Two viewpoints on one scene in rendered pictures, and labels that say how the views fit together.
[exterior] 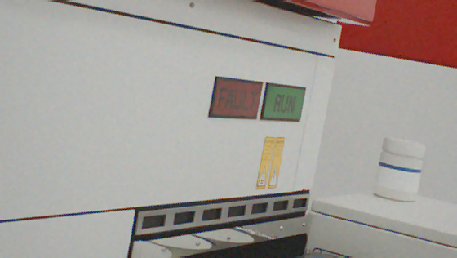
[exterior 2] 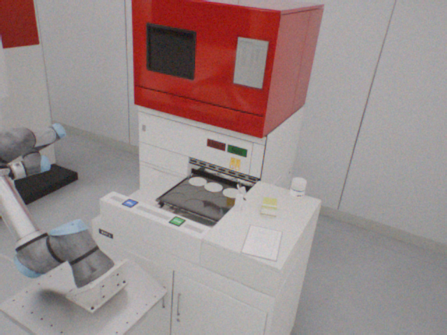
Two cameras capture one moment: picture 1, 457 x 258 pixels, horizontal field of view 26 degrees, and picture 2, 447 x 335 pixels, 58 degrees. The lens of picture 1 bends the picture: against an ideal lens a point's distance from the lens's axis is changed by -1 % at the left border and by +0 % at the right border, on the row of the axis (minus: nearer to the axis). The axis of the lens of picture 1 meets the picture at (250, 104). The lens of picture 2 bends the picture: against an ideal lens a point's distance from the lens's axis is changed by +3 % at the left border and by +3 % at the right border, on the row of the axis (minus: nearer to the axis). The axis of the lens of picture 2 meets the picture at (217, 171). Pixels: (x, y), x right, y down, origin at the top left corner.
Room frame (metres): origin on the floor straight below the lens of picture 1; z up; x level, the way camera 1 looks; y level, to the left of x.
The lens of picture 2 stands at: (1.12, -1.99, 1.96)
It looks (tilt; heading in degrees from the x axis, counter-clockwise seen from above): 27 degrees down; 88
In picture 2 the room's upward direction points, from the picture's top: 5 degrees clockwise
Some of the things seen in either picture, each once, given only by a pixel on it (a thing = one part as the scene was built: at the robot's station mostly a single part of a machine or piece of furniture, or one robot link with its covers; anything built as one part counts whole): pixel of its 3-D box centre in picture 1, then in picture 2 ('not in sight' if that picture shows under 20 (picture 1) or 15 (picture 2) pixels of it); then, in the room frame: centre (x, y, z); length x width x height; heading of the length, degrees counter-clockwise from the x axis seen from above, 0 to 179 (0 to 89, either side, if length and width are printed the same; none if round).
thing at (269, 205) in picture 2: not in sight; (269, 207); (1.43, -0.44, 1.00); 0.07 x 0.07 x 0.07; 81
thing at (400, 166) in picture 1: (399, 169); (297, 188); (1.60, -0.26, 1.01); 0.07 x 0.07 x 0.10
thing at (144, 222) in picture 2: not in sight; (153, 225); (0.91, -0.49, 0.89); 0.55 x 0.09 x 0.14; 153
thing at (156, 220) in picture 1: (234, 211); (221, 169); (1.22, 0.00, 0.96); 0.44 x 0.01 x 0.02; 153
